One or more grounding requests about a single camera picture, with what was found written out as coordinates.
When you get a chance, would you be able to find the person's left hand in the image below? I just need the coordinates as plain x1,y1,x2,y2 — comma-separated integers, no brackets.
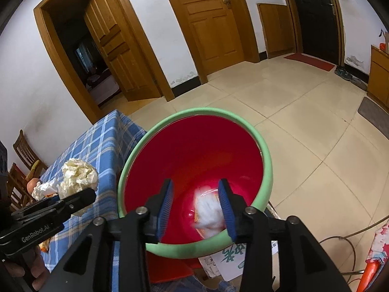
3,245,51,289

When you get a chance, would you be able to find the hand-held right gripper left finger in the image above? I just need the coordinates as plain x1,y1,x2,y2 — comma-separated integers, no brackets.
43,179,175,292

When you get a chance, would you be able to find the cream paper ball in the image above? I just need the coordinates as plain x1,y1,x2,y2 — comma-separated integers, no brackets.
58,158,99,216

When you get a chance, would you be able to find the closed wooden door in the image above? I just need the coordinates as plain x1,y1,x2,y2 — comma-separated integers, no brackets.
158,0,260,84

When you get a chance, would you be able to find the floral cloth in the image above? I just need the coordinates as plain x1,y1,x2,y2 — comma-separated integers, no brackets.
365,223,389,264

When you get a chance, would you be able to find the red bucket with green rim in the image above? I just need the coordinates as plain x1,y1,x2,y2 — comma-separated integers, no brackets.
117,107,273,260

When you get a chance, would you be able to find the wooden chair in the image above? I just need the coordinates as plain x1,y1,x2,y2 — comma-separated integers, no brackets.
5,163,32,212
12,129,49,174

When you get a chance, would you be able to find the orange plastic object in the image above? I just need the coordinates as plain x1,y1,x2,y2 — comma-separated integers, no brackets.
355,262,381,292

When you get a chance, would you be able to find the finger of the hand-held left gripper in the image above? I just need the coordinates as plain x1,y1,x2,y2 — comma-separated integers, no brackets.
11,188,97,223

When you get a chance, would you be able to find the wooden cabinet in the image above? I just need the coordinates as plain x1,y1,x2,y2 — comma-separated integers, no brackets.
367,45,389,110

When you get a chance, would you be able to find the white plastic wrapper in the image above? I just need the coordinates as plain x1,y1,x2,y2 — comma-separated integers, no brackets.
193,187,227,239

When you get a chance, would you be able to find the grey floor mat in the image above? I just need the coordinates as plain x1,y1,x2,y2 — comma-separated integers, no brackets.
358,97,389,140

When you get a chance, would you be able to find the printed cardboard box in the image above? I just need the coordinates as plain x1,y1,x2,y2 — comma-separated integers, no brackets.
197,240,280,280

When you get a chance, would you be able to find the open wooden door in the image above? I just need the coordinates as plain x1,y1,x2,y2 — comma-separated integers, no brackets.
83,0,162,102

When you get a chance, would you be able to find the black entrance door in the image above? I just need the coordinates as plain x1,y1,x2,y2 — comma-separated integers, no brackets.
286,0,341,65

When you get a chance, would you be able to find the thin floor cable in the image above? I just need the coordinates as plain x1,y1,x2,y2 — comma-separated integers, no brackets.
319,216,389,282

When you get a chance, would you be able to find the silver snack wrapper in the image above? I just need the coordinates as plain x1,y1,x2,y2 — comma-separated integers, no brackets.
32,179,61,201

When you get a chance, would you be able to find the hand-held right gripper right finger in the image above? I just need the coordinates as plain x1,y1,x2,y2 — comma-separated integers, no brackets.
218,178,347,292

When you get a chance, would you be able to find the dark shoe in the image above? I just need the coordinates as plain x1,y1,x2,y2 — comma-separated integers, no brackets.
334,66,353,81
349,77,368,91

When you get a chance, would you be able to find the pink bed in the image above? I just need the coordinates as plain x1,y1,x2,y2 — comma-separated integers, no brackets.
87,67,120,104

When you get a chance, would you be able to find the wooden wall panel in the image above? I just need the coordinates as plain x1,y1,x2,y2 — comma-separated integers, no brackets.
257,2,297,59

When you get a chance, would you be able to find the red door mat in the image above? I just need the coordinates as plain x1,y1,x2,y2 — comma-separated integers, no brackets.
283,53,337,72

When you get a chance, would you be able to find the tan round object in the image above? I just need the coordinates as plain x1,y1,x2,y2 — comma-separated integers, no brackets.
27,178,41,196

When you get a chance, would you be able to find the blue plaid tablecloth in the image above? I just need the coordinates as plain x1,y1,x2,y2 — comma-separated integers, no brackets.
38,109,148,292

